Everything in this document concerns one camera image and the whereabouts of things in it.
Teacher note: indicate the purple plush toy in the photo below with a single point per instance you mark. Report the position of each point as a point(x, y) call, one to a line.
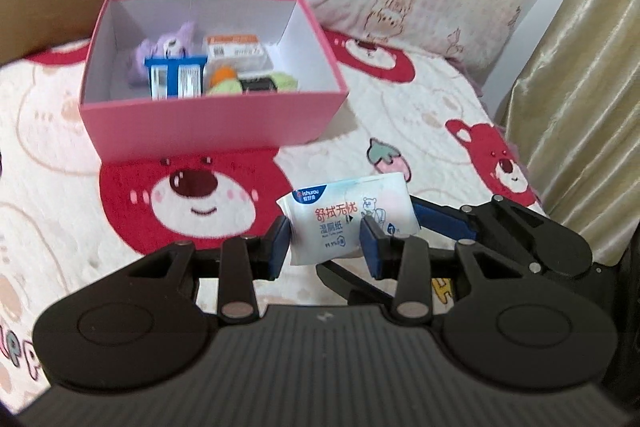
point(170, 42)

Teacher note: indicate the white wet wipes pack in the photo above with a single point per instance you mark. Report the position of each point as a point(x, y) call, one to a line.
point(340, 212)

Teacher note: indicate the pink cardboard box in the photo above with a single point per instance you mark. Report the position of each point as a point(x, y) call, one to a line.
point(210, 127)

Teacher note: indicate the bear printed blanket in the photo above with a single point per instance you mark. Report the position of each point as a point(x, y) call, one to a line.
point(350, 147)

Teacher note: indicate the orange and white cotton pack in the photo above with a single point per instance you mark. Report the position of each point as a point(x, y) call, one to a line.
point(235, 49)

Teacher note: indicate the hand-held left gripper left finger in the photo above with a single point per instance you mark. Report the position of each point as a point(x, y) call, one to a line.
point(280, 252)

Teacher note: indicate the orange makeup sponge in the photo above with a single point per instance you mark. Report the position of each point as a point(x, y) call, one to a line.
point(222, 76)

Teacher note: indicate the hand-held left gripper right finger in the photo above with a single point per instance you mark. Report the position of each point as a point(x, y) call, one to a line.
point(372, 252)

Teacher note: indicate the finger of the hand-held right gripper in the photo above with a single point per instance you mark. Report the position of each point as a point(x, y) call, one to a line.
point(345, 279)
point(440, 217)

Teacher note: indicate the green yarn ball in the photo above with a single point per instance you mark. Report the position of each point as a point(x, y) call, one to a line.
point(285, 82)

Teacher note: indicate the gold curtain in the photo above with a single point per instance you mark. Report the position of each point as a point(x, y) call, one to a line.
point(590, 57)

